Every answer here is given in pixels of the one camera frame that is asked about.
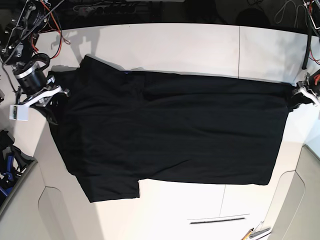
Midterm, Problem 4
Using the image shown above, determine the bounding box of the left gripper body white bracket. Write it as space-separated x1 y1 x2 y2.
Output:
292 80 320 107

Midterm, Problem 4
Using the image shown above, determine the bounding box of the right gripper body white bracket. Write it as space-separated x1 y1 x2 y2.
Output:
16 76 71 108

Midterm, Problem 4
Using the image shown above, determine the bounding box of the black T-shirt with print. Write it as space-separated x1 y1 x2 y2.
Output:
50 56 293 202

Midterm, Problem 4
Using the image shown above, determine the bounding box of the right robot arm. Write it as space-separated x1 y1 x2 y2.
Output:
0 0 70 125

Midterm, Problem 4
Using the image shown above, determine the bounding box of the blue black bag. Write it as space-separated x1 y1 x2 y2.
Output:
0 130 34 206

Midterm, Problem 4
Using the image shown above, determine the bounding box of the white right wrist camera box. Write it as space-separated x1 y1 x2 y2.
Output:
9 104 29 121

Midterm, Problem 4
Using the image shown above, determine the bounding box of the yellow handled tool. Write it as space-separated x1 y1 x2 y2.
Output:
241 228 254 240

